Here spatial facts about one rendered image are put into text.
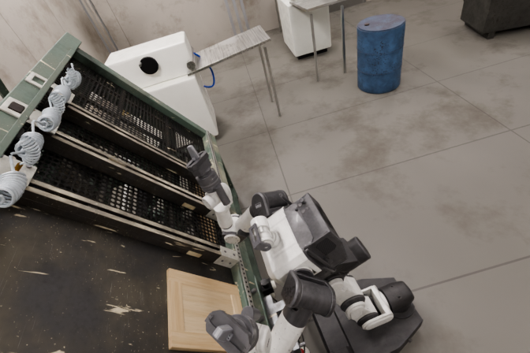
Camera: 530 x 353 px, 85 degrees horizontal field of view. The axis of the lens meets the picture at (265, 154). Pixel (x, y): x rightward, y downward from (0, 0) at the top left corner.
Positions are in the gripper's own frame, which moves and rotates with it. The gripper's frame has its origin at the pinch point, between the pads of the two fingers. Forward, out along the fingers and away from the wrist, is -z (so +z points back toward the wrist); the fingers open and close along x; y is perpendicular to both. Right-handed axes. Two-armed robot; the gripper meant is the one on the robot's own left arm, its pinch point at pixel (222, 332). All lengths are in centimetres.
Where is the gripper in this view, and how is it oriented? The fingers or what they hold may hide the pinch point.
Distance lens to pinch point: 76.9
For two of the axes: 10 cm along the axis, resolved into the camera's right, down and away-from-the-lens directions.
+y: 5.8, -7.5, 3.3
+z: 2.1, 5.2, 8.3
